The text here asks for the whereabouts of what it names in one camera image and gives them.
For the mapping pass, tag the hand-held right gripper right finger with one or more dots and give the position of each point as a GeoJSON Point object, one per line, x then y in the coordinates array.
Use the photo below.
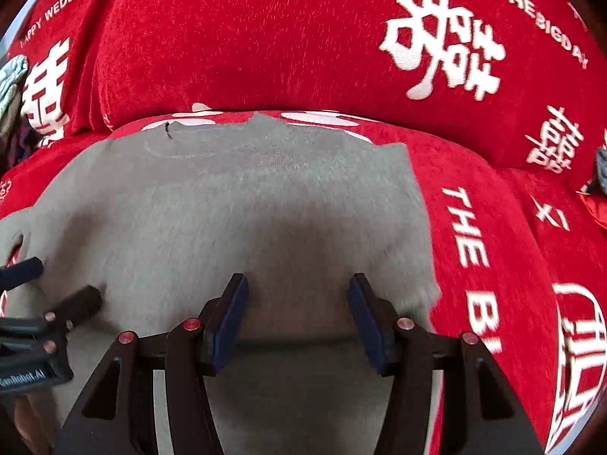
{"type": "Point", "coordinates": [365, 317]}

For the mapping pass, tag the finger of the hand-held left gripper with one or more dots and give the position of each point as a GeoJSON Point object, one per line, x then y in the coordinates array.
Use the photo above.
{"type": "Point", "coordinates": [21, 272]}
{"type": "Point", "coordinates": [78, 303]}

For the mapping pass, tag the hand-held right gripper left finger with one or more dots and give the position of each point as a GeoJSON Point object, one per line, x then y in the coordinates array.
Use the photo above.
{"type": "Point", "coordinates": [231, 315]}

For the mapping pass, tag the grey knit sweater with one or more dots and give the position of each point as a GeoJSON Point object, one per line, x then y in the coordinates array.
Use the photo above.
{"type": "Point", "coordinates": [237, 222]}

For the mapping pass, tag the dark plaid cloth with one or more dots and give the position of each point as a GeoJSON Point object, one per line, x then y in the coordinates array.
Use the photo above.
{"type": "Point", "coordinates": [19, 144]}

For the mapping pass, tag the light patterned cloth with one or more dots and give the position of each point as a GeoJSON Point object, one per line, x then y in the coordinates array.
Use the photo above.
{"type": "Point", "coordinates": [12, 78]}

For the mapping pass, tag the shiny red cloth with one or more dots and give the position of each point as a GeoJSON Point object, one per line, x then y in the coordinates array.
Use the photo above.
{"type": "Point", "coordinates": [597, 206]}

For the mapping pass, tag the grey cloth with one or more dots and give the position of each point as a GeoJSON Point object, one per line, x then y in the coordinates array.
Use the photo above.
{"type": "Point", "coordinates": [602, 166]}

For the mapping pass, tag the red printed sofa cover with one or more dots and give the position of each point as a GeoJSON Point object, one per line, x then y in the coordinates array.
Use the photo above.
{"type": "Point", "coordinates": [284, 33]}

